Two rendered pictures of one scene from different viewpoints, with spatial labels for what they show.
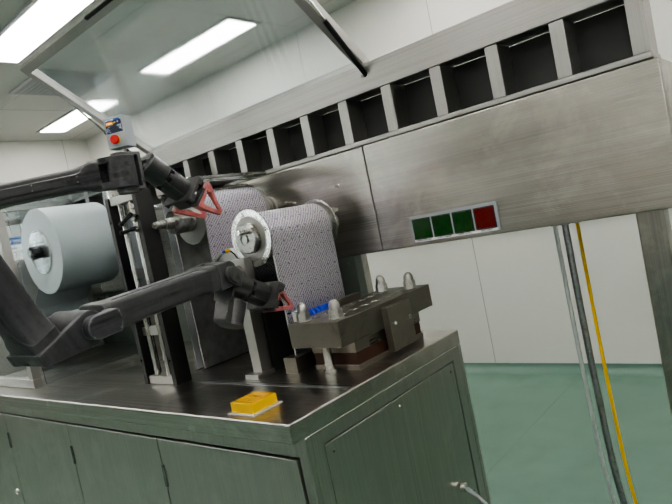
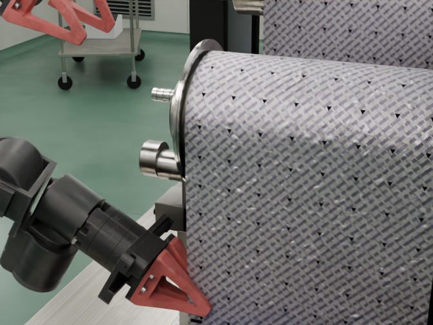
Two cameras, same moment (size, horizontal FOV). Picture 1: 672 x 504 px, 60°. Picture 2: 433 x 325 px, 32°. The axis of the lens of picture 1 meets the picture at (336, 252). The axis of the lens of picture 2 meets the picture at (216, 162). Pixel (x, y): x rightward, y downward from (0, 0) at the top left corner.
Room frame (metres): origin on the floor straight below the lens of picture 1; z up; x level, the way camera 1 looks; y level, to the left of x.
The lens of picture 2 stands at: (1.26, -0.48, 1.49)
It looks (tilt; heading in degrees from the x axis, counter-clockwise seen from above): 22 degrees down; 70
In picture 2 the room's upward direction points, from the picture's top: straight up
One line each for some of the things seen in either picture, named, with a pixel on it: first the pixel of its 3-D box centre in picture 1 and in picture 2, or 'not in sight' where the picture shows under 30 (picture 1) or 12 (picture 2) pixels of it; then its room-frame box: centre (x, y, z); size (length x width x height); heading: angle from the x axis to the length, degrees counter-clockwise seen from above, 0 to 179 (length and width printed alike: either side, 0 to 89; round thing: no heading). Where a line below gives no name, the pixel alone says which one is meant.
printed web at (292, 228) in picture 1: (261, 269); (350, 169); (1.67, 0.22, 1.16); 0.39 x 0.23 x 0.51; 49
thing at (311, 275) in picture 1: (312, 281); (301, 289); (1.54, 0.08, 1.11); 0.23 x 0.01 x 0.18; 139
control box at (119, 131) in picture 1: (118, 132); not in sight; (1.87, 0.60, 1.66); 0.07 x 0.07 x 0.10; 76
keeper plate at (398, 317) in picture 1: (400, 324); not in sight; (1.45, -0.12, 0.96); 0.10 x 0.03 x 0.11; 139
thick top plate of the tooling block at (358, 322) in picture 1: (364, 314); not in sight; (1.50, -0.04, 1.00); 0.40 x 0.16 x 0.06; 139
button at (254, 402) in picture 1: (254, 402); not in sight; (1.21, 0.23, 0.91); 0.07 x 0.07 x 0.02; 49
